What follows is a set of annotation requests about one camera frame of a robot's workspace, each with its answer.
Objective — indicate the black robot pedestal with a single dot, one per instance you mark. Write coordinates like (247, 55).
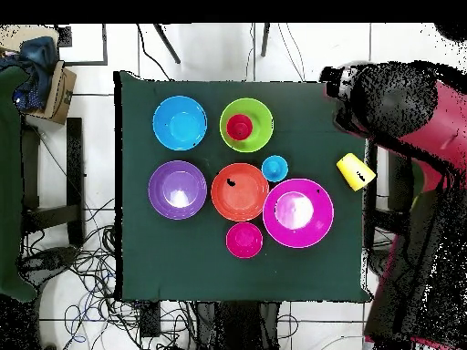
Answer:
(237, 328)

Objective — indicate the green cloth side table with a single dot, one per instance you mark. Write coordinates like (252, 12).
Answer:
(9, 182)

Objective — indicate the cardboard box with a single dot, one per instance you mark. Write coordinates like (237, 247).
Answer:
(62, 94)

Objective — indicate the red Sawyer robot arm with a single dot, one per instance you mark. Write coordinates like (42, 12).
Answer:
(394, 98)

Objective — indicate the large magenta bowl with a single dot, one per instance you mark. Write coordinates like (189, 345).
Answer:
(313, 226)

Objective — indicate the black stool frame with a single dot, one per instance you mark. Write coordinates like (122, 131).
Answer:
(74, 164)
(370, 218)

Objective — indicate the green bowl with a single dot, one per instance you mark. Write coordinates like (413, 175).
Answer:
(262, 127)

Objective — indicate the blue fabric bag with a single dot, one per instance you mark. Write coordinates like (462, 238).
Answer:
(38, 69)

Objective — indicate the purple bowl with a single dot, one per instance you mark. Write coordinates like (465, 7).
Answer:
(177, 190)

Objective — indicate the red cup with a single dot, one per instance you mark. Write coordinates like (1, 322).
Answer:
(239, 125)

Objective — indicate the blue bowl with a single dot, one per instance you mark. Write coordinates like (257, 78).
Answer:
(180, 123)

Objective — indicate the black power adapter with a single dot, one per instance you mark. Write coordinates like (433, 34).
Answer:
(150, 321)

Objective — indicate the black framed board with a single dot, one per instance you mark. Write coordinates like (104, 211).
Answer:
(105, 43)

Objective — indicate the yellow cup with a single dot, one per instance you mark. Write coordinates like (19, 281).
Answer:
(352, 169)

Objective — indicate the orange bowl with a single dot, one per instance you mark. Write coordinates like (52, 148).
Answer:
(239, 198)

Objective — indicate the dark green table cloth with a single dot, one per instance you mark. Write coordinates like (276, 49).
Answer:
(219, 273)

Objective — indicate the small pink bowl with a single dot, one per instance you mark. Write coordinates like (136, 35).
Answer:
(244, 240)

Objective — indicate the black tripod leg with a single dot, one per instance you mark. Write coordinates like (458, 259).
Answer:
(168, 44)
(265, 40)

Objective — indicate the black chair base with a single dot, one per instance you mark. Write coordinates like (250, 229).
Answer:
(51, 258)

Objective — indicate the blue cup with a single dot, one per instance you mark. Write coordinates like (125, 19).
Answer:
(274, 168)

